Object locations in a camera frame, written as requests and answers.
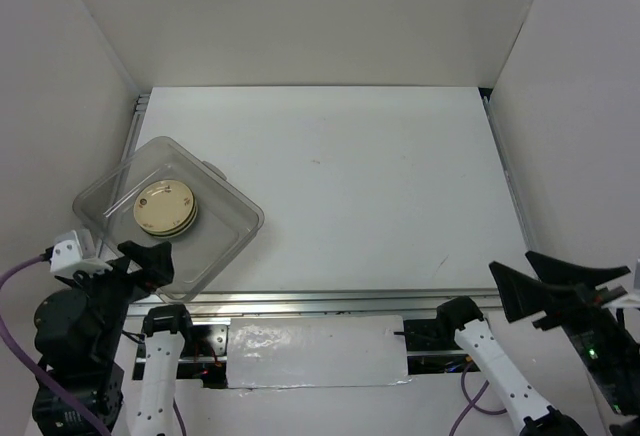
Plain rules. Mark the cream plate with flowers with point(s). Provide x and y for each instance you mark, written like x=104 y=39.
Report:
x=163 y=205

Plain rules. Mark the yellow brown patterned plate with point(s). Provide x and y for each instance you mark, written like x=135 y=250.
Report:
x=181 y=228

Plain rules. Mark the clear plastic bin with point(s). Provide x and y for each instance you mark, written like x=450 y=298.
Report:
x=227 y=219

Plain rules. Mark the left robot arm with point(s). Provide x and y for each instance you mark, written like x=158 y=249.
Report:
x=78 y=331

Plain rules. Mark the white taped cover panel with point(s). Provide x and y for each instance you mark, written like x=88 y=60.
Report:
x=323 y=352

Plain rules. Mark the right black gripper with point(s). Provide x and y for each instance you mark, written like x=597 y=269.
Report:
x=518 y=290

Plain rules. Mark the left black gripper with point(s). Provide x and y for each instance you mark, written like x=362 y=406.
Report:
x=157 y=265

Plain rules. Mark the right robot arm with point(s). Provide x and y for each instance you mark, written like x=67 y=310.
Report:
x=617 y=377

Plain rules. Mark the aluminium frame rail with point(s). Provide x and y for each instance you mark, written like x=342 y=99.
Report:
x=330 y=302

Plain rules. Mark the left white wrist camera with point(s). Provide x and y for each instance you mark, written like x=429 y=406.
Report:
x=75 y=251

